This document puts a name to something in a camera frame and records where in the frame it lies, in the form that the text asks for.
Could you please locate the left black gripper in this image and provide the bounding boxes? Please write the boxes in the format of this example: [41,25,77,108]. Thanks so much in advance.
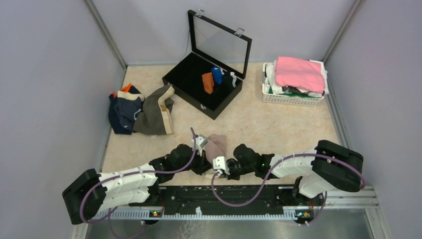
[174,147,213,175]

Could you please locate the pink underwear cream waistband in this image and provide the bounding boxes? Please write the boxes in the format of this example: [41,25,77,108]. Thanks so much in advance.
[204,134,228,179]

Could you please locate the olive beige underwear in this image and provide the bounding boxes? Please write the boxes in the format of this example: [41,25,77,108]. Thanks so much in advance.
[133,85,175,135]

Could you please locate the orange underwear white waistband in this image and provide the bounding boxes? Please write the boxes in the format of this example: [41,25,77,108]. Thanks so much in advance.
[202,72,214,94]

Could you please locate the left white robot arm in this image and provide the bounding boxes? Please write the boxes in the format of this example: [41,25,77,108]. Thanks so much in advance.
[62,144,211,225]

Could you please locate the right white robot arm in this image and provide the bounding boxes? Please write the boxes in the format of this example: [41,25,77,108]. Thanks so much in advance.
[213,140,366,205]

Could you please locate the black white rolled underwear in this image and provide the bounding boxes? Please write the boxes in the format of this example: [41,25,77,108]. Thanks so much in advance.
[222,71,237,89]

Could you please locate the blue rolled underwear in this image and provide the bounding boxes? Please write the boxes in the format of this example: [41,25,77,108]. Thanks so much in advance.
[211,66,224,85]

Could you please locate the white plastic basket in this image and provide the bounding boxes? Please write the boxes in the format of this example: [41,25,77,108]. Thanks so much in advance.
[261,62,325,107]

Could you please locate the white clothes in basket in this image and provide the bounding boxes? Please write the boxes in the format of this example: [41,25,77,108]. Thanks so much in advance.
[266,60,329,98]

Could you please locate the black box glass lid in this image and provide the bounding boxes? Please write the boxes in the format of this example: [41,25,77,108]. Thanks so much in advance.
[162,10,252,119]

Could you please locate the navy blue clothes pile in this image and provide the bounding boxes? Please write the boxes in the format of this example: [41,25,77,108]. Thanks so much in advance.
[108,83,145,135]

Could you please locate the pink folded cloth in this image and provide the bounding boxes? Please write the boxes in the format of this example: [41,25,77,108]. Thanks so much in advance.
[275,56,326,94]

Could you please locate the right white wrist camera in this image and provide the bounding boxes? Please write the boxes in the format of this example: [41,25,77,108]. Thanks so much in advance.
[212,156,230,177]

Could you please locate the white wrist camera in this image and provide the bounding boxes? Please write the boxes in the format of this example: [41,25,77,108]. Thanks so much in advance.
[193,134,208,156]
[212,156,230,177]

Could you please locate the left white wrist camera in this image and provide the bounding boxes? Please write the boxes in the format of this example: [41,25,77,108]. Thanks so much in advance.
[193,134,208,156]

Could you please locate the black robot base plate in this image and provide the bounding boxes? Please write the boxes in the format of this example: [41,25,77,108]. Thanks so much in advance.
[129,184,324,217]

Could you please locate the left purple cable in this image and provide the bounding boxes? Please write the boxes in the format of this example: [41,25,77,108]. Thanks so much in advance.
[79,127,199,239]

